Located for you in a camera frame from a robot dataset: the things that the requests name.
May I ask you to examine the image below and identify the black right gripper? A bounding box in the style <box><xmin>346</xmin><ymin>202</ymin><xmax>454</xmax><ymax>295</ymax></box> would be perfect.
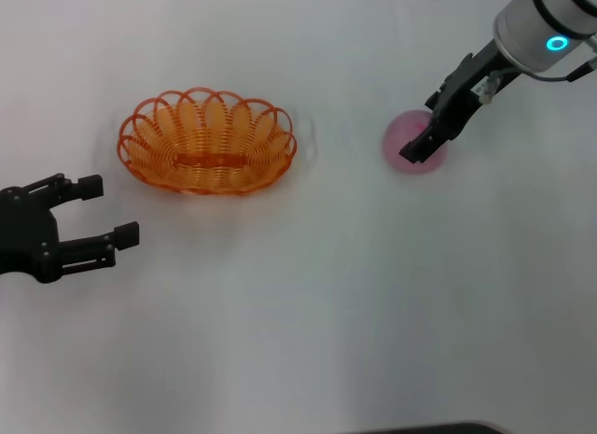
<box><xmin>399</xmin><ymin>39</ymin><xmax>514</xmax><ymax>164</ymax></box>

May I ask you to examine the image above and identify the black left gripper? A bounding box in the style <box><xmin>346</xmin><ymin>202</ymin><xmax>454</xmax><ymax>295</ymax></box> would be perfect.
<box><xmin>0</xmin><ymin>173</ymin><xmax>141</xmax><ymax>285</ymax></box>

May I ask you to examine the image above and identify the pink peach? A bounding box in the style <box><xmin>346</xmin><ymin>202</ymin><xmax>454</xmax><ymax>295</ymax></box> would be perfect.
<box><xmin>382</xmin><ymin>109</ymin><xmax>450</xmax><ymax>175</ymax></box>

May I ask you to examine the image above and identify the orange plastic wire basket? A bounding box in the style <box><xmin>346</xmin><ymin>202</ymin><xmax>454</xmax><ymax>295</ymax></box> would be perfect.
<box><xmin>116</xmin><ymin>85</ymin><xmax>299</xmax><ymax>196</ymax></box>

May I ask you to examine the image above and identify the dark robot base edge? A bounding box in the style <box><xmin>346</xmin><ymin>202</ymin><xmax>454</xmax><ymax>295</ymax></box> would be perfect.
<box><xmin>358</xmin><ymin>421</ymin><xmax>507</xmax><ymax>434</ymax></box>

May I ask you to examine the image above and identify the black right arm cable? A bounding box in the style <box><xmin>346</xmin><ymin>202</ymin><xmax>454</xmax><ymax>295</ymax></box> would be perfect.
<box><xmin>526</xmin><ymin>55</ymin><xmax>597</xmax><ymax>83</ymax></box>

